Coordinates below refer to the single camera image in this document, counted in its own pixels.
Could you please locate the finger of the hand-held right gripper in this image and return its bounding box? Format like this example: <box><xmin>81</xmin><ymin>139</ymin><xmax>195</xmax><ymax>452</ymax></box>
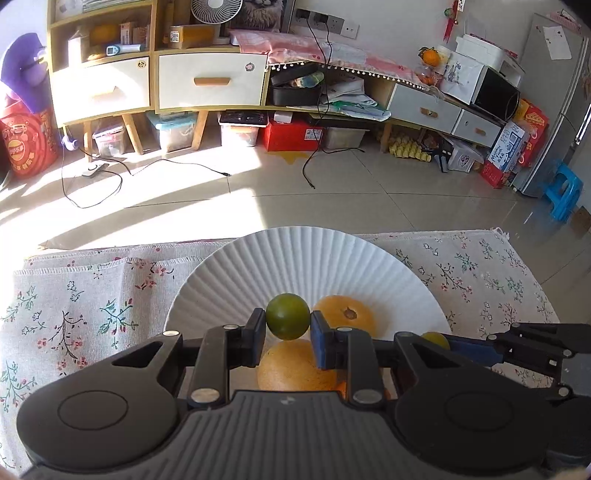
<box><xmin>445</xmin><ymin>323</ymin><xmax>571</xmax><ymax>370</ymax></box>

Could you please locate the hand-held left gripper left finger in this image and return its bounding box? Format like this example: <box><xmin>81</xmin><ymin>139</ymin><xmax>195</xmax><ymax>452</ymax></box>
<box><xmin>108</xmin><ymin>308</ymin><xmax>266</xmax><ymax>411</ymax></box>

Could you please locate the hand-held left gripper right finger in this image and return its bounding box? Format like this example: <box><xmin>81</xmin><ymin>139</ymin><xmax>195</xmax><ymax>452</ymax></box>
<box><xmin>310</xmin><ymin>310</ymin><xmax>462</xmax><ymax>411</ymax></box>

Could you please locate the green citrus fruit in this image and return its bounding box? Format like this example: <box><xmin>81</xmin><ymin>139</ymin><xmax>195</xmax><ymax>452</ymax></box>
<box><xmin>265</xmin><ymin>293</ymin><xmax>311</xmax><ymax>341</ymax></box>
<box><xmin>421</xmin><ymin>331</ymin><xmax>451</xmax><ymax>352</ymax></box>

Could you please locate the large yellow round fruit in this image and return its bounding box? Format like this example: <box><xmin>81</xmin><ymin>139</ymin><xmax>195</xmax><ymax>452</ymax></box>
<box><xmin>257</xmin><ymin>339</ymin><xmax>340</xmax><ymax>393</ymax></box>
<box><xmin>312</xmin><ymin>295</ymin><xmax>377</xmax><ymax>340</ymax></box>

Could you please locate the white ribbed plate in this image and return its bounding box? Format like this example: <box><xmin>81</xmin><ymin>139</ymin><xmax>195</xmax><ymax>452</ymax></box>
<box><xmin>164</xmin><ymin>225</ymin><xmax>452</xmax><ymax>402</ymax></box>

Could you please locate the floral tablecloth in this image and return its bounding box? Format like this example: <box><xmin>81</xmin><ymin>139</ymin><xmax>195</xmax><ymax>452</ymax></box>
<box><xmin>0</xmin><ymin>228</ymin><xmax>561</xmax><ymax>476</ymax></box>

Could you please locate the black folding stand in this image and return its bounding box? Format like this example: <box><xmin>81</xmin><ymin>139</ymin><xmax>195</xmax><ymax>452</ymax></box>
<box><xmin>422</xmin><ymin>138</ymin><xmax>451</xmax><ymax>174</ymax></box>

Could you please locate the blue plastic stool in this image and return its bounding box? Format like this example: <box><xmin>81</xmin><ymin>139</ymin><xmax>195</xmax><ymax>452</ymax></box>
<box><xmin>542</xmin><ymin>161</ymin><xmax>584</xmax><ymax>221</ymax></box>

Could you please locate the black lid storage box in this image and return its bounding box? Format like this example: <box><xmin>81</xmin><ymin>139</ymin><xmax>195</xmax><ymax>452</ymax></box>
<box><xmin>218</xmin><ymin>112</ymin><xmax>269</xmax><ymax>147</ymax></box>

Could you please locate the flat red box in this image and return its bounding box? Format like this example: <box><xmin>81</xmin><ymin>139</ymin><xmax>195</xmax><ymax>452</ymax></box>
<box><xmin>263</xmin><ymin>119</ymin><xmax>325</xmax><ymax>153</ymax></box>

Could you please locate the white blue carton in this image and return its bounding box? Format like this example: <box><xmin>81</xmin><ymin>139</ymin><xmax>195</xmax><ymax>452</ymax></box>
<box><xmin>485</xmin><ymin>121</ymin><xmax>530</xmax><ymax>174</ymax></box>

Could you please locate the grey clear storage box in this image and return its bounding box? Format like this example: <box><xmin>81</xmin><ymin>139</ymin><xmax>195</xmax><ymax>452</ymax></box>
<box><xmin>322</xmin><ymin>124</ymin><xmax>371</xmax><ymax>151</ymax></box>

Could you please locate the yellow egg tray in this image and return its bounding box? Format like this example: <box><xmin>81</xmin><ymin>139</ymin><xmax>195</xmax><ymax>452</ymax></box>
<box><xmin>388</xmin><ymin>137</ymin><xmax>433</xmax><ymax>163</ymax></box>

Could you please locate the teal lid storage box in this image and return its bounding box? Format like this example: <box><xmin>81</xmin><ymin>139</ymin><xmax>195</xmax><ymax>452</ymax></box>
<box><xmin>147</xmin><ymin>112</ymin><xmax>198</xmax><ymax>153</ymax></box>

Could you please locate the red cardboard box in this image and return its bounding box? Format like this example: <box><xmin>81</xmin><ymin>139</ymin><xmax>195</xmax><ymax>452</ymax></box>
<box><xmin>479</xmin><ymin>98</ymin><xmax>550</xmax><ymax>189</ymax></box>

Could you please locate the small clear storage box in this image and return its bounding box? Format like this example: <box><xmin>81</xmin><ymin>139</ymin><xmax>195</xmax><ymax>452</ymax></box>
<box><xmin>91</xmin><ymin>122</ymin><xmax>129</xmax><ymax>158</ymax></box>

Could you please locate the black bag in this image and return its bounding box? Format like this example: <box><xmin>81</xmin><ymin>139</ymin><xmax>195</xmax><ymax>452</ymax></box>
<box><xmin>270</xmin><ymin>65</ymin><xmax>325</xmax><ymax>108</ymax></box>

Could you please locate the pile of papers and bags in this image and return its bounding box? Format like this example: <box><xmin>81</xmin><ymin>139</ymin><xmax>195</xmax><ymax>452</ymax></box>
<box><xmin>320</xmin><ymin>76</ymin><xmax>392</xmax><ymax>123</ymax></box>

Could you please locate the black microwave oven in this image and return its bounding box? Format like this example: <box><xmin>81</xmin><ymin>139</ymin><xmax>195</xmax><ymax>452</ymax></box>
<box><xmin>471</xmin><ymin>68</ymin><xmax>522</xmax><ymax>121</ymax></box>

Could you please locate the long wooden tv stand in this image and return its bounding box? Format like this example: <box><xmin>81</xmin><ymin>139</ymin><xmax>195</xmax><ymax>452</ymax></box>
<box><xmin>265</xmin><ymin>60</ymin><xmax>509</xmax><ymax>155</ymax></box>

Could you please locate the low wooden drawer cabinet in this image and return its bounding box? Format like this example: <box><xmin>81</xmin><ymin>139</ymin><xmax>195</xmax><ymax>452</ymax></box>
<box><xmin>154</xmin><ymin>46</ymin><xmax>271</xmax><ymax>151</ymax></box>

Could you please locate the silver refrigerator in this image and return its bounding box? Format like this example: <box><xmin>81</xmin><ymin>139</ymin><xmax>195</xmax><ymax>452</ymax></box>
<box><xmin>512</xmin><ymin>13</ymin><xmax>591</xmax><ymax>198</ymax></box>

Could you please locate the jar of small oranges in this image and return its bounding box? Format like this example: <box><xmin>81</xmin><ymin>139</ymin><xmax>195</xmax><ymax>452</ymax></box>
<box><xmin>414</xmin><ymin>65</ymin><xmax>445</xmax><ymax>89</ymax></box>

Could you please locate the tall wooden shelf cabinet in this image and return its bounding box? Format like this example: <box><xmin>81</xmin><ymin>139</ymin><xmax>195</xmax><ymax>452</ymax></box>
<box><xmin>46</xmin><ymin>0</ymin><xmax>158</xmax><ymax>155</ymax></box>

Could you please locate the pink fringed cloth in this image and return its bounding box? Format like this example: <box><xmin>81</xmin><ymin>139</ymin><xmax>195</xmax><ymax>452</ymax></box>
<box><xmin>229</xmin><ymin>28</ymin><xmax>444</xmax><ymax>90</ymax></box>

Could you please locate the red snack bucket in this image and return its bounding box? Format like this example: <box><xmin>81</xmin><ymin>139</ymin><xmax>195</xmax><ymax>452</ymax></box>
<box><xmin>0</xmin><ymin>106</ymin><xmax>61</xmax><ymax>178</ymax></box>

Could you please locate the white foam box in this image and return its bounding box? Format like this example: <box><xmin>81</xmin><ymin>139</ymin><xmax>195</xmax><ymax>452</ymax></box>
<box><xmin>455</xmin><ymin>33</ymin><xmax>525</xmax><ymax>75</ymax></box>

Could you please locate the brown cardboard box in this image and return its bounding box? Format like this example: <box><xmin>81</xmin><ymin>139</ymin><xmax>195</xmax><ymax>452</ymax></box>
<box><xmin>168</xmin><ymin>25</ymin><xmax>216</xmax><ymax>49</ymax></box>

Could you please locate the white paper note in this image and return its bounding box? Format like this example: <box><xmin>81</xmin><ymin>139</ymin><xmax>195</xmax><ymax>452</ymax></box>
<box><xmin>544</xmin><ymin>25</ymin><xmax>573</xmax><ymax>61</ymax></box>

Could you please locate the small white orange carton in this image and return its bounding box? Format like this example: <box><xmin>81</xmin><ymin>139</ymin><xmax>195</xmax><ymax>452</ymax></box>
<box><xmin>119</xmin><ymin>22</ymin><xmax>149</xmax><ymax>51</ymax></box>

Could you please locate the framed cat picture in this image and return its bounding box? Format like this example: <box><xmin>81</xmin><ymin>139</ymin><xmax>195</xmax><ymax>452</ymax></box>
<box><xmin>231</xmin><ymin>0</ymin><xmax>296</xmax><ymax>33</ymax></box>

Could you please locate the white desk fan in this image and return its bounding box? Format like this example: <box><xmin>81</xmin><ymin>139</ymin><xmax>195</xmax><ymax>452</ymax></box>
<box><xmin>191</xmin><ymin>0</ymin><xmax>243</xmax><ymax>45</ymax></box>

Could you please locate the purple plush toy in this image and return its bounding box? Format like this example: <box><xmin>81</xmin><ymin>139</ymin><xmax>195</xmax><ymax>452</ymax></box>
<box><xmin>0</xmin><ymin>32</ymin><xmax>49</xmax><ymax>114</ymax></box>

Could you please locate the stack of papers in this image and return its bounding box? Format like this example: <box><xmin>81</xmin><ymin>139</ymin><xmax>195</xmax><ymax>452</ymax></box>
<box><xmin>83</xmin><ymin>0</ymin><xmax>153</xmax><ymax>12</ymax></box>

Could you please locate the black wall socket cable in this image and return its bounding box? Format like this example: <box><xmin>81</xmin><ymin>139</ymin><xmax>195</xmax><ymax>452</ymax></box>
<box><xmin>302</xmin><ymin>104</ymin><xmax>326</xmax><ymax>190</ymax></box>

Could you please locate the black power strip cable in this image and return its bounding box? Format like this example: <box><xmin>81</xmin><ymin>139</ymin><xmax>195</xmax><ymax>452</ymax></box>
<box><xmin>61</xmin><ymin>138</ymin><xmax>232</xmax><ymax>209</ymax></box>

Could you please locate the dark wall socket panel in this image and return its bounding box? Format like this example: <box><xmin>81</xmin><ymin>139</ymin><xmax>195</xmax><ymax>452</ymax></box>
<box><xmin>295</xmin><ymin>8</ymin><xmax>345</xmax><ymax>33</ymax></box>

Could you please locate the red string wall ornament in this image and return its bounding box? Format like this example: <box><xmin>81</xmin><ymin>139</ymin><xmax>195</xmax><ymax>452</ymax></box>
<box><xmin>444</xmin><ymin>0</ymin><xmax>463</xmax><ymax>38</ymax></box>

